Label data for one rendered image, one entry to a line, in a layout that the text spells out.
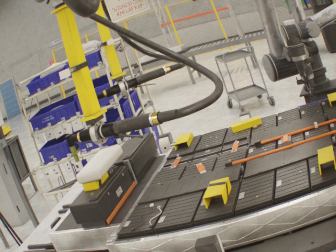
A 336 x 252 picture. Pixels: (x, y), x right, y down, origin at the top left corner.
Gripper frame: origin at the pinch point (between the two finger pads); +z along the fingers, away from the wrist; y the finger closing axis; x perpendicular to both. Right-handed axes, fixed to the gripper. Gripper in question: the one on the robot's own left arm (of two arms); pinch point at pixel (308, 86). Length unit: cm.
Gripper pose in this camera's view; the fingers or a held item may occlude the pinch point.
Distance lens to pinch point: 294.3
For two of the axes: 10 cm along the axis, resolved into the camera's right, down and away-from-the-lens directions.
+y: -1.9, 2.8, -9.4
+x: 9.3, -2.6, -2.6
